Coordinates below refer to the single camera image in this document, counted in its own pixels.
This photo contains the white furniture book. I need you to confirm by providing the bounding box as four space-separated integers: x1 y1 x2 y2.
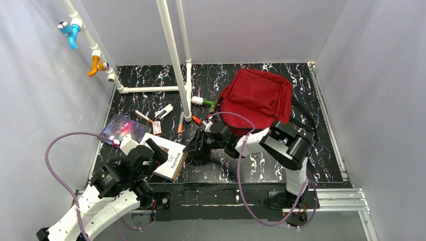
140 133 188 182

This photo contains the dark galaxy cover book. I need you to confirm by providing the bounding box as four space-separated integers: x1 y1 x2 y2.
98 114 151 147

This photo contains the red student backpack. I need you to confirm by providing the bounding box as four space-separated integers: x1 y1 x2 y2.
215 69 315 137

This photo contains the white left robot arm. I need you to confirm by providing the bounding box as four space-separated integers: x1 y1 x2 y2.
36 138 168 240

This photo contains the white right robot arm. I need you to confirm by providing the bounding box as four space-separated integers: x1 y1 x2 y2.
183 121 315 196

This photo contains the short orange marker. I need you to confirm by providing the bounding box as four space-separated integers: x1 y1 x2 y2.
192 116 202 125

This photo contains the small red white card box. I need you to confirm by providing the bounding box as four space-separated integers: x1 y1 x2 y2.
152 121 162 135

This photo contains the grey orange-capped marker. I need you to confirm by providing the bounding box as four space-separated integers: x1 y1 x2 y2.
177 112 184 134

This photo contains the white orange-tipped marker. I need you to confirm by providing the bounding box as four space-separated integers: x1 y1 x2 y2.
135 110 154 123

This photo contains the white stapler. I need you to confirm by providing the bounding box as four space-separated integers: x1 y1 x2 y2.
155 104 173 120

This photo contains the orange faucet valve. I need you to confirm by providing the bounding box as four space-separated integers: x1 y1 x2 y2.
87 55 110 77

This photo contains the blue faucet valve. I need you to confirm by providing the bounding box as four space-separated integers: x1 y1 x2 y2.
57 21 81 50

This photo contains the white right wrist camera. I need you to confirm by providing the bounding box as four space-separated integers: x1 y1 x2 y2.
202 120 214 133

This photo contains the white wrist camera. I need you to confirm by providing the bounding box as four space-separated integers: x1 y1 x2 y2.
202 120 214 133
113 138 139 156

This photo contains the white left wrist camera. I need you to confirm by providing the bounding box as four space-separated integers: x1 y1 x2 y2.
113 138 139 156

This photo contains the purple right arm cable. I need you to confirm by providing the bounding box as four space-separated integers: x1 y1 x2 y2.
207 111 318 229

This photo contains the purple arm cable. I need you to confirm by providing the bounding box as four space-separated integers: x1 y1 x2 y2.
45 132 157 241
207 111 318 229

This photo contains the white PVC pipe frame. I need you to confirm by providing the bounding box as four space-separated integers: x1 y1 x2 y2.
65 1 192 122

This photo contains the aluminium rail frame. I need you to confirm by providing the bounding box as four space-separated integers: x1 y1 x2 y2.
63 188 380 241

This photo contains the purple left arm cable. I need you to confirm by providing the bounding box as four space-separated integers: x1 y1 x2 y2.
45 132 157 241

